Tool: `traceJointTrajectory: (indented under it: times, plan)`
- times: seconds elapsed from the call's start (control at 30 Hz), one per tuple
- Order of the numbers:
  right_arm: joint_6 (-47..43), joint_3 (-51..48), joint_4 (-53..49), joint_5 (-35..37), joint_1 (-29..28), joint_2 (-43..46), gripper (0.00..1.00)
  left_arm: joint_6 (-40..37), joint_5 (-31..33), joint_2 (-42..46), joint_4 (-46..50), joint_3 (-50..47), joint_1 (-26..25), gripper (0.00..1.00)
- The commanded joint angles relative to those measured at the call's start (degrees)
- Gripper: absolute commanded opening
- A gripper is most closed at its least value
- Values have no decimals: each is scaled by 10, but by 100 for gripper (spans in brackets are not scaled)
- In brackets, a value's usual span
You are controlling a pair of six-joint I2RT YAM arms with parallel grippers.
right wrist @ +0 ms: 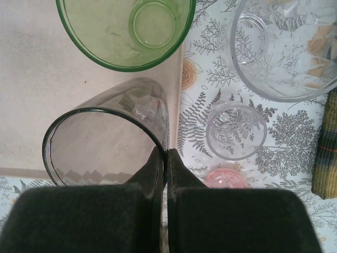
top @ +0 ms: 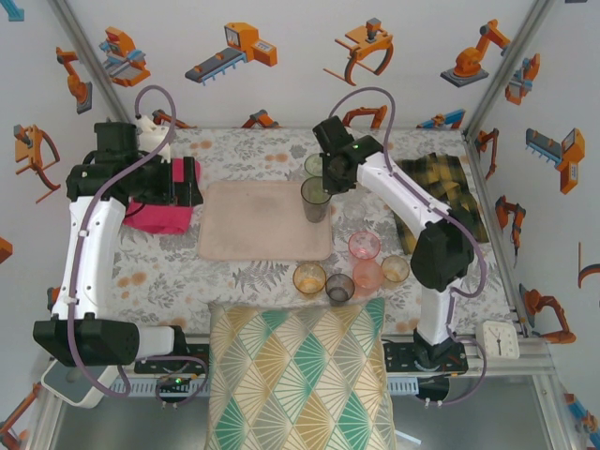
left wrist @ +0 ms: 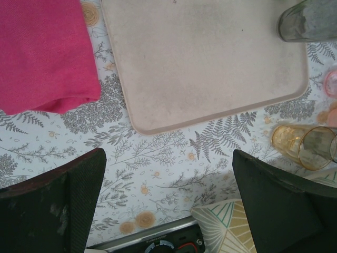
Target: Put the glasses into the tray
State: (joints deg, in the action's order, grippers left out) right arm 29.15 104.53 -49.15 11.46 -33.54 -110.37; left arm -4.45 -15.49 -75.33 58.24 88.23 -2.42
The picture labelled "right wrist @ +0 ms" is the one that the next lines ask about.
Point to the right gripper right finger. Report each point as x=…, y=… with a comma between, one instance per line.
x=237, y=224

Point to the yellow black plaid shirt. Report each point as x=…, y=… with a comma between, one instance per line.
x=326, y=147

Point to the tall clear glass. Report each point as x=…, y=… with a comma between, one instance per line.
x=284, y=39

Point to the tall grey glass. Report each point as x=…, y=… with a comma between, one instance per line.
x=118, y=97

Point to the beige rectangular tray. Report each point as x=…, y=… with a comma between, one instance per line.
x=39, y=92

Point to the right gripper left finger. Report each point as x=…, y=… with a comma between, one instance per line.
x=79, y=221

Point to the pink clear glass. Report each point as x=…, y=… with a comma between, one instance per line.
x=226, y=179

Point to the tall green glass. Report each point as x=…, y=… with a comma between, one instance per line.
x=105, y=47

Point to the floral tablecloth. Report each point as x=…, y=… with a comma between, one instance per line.
x=289, y=137

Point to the small clear glass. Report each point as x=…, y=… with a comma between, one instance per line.
x=235, y=131

